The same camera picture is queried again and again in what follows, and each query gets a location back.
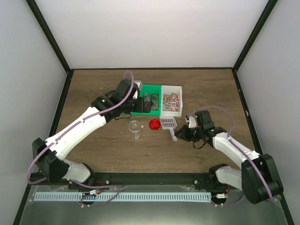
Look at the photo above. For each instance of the lilac slotted plastic scoop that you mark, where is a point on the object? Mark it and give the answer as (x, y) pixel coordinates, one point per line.
(169, 123)

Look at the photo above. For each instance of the black enclosure frame post left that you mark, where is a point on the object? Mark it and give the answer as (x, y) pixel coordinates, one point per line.
(48, 34)

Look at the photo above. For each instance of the black enclosure frame post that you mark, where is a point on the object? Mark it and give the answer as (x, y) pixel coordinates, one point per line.
(48, 34)
(254, 33)

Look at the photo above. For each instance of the clear plastic jar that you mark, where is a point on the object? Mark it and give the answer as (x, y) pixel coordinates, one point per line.
(136, 135)

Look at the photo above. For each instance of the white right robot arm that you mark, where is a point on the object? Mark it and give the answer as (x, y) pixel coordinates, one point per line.
(245, 158)

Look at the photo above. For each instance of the light blue slotted cable duct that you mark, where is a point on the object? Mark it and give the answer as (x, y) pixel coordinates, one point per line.
(124, 197)

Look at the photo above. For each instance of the red round lid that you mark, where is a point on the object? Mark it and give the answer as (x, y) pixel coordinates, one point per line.
(154, 124)

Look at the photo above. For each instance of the clear plastic dome lid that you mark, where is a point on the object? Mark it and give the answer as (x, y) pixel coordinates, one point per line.
(134, 126)

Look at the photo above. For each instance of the black enclosure frame post right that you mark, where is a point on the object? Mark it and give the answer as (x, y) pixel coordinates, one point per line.
(254, 33)

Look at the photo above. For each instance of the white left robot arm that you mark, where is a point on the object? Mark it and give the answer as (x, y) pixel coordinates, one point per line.
(50, 155)

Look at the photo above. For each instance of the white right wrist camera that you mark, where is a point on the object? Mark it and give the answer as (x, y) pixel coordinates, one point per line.
(191, 121)

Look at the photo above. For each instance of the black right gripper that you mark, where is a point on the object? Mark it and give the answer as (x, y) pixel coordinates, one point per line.
(184, 136)

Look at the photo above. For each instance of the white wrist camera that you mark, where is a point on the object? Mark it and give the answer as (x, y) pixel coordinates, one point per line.
(137, 87)
(191, 121)

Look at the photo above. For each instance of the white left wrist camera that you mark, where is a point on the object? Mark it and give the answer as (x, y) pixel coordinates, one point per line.
(137, 87)

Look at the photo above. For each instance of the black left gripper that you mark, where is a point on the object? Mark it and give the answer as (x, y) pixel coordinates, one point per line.
(147, 106)

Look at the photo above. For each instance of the green bin with square lollipops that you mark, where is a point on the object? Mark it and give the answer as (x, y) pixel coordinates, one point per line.
(154, 92)

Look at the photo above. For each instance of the black front mounting rail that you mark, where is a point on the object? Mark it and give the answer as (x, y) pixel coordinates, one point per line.
(150, 179)

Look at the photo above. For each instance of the white bin with swirl lollipops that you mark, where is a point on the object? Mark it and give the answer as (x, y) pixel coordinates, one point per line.
(171, 101)

